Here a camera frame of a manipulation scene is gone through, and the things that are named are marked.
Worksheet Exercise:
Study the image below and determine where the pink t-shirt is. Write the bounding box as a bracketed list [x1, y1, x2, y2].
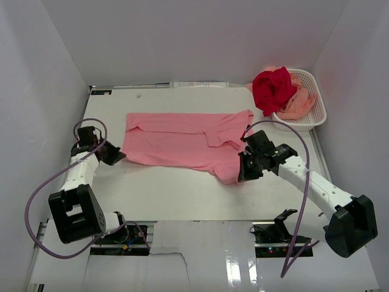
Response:
[122, 109, 253, 185]

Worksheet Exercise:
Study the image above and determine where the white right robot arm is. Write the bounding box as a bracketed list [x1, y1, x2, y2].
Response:
[238, 130, 378, 258]

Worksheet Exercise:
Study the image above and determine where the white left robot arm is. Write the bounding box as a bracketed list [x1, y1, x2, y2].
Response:
[48, 126, 129, 244]

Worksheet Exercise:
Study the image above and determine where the red t-shirt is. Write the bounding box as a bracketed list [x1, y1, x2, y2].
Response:
[252, 67, 297, 117]

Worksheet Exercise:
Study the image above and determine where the peach orange t-shirt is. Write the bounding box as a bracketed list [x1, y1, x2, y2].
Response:
[246, 66, 317, 120]

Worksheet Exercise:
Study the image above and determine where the white plastic laundry basket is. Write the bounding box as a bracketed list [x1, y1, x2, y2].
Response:
[271, 69, 327, 132]

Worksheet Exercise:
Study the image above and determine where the white paper label sheet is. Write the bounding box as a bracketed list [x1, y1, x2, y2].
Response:
[169, 82, 229, 89]

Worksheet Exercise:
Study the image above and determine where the white cardboard front cover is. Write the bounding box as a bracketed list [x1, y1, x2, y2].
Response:
[30, 221, 379, 291]

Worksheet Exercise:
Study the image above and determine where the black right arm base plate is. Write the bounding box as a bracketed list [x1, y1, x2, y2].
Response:
[249, 209, 297, 246]

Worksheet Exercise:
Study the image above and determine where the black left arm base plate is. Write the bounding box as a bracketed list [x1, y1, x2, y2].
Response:
[95, 224, 145, 246]

